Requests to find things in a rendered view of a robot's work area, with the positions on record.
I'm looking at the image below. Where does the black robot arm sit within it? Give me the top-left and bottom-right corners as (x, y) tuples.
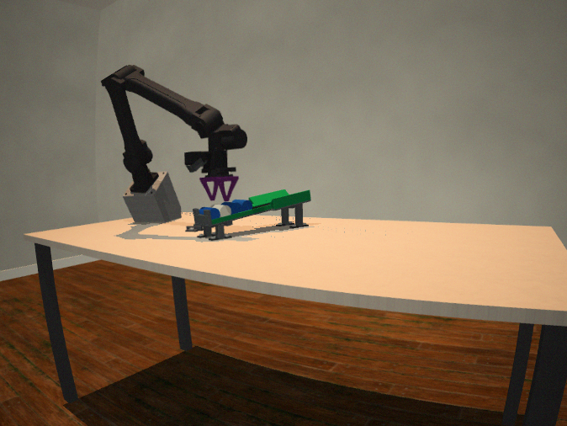
(101, 65), (247, 193)

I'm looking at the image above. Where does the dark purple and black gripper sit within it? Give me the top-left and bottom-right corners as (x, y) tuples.
(199, 150), (239, 201)

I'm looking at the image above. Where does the beige plastic bar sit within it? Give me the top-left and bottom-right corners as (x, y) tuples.
(210, 205), (231, 217)

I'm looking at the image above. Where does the dark blue plastic bar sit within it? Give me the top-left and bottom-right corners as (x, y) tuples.
(232, 200), (252, 212)
(222, 202), (242, 215)
(199, 207), (220, 220)

